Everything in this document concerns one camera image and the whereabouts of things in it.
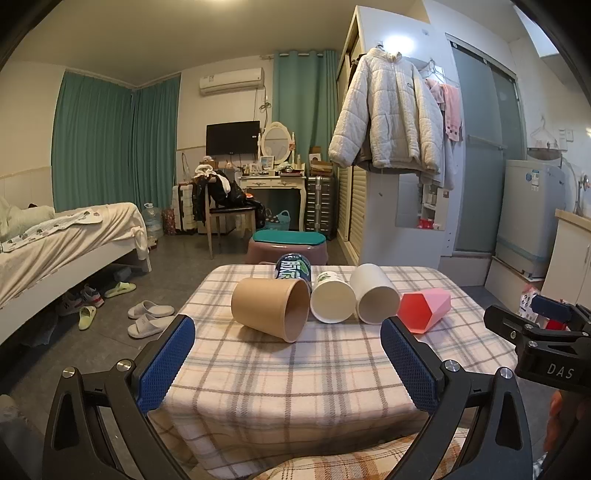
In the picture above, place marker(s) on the orange plaid cloth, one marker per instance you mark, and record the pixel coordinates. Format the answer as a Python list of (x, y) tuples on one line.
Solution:
[(351, 461)]

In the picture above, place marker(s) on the wooden chair with clothes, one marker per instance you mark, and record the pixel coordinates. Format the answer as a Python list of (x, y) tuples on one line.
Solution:
[(217, 187)]

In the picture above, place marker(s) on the white suitcase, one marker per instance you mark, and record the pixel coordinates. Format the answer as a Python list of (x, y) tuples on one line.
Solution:
[(184, 207)]

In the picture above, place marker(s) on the clear water jug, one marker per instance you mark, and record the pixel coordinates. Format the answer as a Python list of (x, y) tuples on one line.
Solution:
[(152, 221)]

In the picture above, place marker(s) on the teal plastic basket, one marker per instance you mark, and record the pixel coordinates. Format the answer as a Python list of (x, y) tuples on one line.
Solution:
[(278, 222)]

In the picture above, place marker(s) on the white leaning board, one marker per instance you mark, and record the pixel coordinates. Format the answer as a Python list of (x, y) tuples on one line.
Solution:
[(508, 279)]

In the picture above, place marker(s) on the white paper cup green print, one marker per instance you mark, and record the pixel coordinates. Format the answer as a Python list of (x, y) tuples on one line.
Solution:
[(333, 302)]

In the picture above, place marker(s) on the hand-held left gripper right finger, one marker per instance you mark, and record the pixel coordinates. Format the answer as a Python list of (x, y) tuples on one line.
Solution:
[(410, 364)]

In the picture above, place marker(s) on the dark blue printed can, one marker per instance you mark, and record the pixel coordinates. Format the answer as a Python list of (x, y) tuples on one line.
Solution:
[(292, 267)]

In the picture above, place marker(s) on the brown paper cup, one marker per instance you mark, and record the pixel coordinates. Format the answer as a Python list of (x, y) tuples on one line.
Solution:
[(263, 305)]

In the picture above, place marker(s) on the cardboard box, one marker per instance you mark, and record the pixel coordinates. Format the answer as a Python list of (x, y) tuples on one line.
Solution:
[(319, 159)]

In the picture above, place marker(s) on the green slipper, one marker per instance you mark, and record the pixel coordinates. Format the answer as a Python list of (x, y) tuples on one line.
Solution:
[(120, 289), (87, 317)]

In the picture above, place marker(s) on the grey sneakers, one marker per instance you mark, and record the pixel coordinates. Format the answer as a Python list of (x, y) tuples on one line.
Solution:
[(83, 300)]

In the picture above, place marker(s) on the pink hanging clothes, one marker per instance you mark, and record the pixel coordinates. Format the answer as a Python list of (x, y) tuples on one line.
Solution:
[(450, 108)]

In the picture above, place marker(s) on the green curtain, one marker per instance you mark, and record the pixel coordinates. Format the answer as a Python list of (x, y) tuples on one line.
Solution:
[(92, 143), (154, 143), (302, 101)]

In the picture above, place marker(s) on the teal stool cushion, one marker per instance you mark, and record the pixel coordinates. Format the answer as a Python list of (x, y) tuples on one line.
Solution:
[(288, 237)]

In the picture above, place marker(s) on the plaid tablecloth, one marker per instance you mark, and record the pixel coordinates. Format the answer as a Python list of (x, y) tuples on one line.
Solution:
[(295, 383)]

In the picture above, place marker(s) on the white side cabinet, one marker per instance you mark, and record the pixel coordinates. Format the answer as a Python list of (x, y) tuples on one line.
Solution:
[(570, 258)]

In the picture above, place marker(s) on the white puffer jacket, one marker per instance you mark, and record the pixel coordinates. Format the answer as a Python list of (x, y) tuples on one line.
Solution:
[(388, 115)]

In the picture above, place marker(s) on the white slipper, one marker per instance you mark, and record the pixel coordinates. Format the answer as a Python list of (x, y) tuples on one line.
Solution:
[(147, 326), (150, 308)]

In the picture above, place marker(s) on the white washing machine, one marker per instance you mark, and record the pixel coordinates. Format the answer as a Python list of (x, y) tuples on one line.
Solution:
[(531, 217)]

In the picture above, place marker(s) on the white red printed box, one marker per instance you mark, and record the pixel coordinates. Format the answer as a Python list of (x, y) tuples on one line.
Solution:
[(530, 302)]

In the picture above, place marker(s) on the plain white cup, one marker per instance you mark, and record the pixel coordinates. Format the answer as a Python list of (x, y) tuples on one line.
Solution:
[(376, 300)]

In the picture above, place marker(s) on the stool with green cushion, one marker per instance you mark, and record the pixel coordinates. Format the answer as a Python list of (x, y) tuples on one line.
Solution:
[(288, 254)]

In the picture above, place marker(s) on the printed white blanket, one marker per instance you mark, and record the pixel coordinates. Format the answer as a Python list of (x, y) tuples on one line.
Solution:
[(51, 226)]

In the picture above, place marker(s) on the pink hexagonal cup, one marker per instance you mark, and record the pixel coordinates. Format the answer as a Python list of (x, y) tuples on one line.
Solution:
[(422, 310)]

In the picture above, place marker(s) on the frosted glass sliding door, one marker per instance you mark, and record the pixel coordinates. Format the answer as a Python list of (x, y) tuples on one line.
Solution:
[(485, 184)]

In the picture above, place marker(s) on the black television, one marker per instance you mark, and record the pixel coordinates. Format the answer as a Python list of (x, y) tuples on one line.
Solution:
[(233, 137)]

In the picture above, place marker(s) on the white dressing table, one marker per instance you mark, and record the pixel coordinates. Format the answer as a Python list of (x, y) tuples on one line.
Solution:
[(272, 183)]

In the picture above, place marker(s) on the red gift bag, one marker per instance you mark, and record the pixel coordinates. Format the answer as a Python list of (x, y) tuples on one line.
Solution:
[(169, 222)]

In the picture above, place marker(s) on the bed with beige sheet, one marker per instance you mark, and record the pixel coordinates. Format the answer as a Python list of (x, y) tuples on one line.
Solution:
[(69, 263)]

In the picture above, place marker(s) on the oval white vanity mirror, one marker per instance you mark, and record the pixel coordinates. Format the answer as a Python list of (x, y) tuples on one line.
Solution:
[(277, 141)]

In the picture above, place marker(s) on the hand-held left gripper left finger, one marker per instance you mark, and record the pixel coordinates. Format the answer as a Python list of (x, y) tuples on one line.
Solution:
[(170, 364)]

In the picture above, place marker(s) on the silver suitcase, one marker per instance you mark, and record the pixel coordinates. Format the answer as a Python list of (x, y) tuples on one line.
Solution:
[(319, 207)]

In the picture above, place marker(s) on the white air conditioner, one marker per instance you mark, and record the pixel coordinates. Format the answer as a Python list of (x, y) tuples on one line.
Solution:
[(231, 81)]

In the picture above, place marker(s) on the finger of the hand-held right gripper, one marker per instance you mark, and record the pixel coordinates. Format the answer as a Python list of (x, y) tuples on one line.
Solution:
[(549, 308), (508, 322)]

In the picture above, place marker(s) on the white wardrobe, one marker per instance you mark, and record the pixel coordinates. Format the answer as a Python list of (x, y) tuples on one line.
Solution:
[(383, 217)]

